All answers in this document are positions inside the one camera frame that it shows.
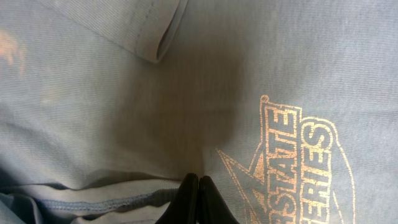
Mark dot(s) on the light blue printed t-shirt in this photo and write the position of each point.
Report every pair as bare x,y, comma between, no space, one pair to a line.
289,106

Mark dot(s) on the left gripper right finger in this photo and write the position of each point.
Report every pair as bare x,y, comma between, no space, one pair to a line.
211,207

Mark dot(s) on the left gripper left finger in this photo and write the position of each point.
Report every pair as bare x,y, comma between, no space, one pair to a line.
182,210

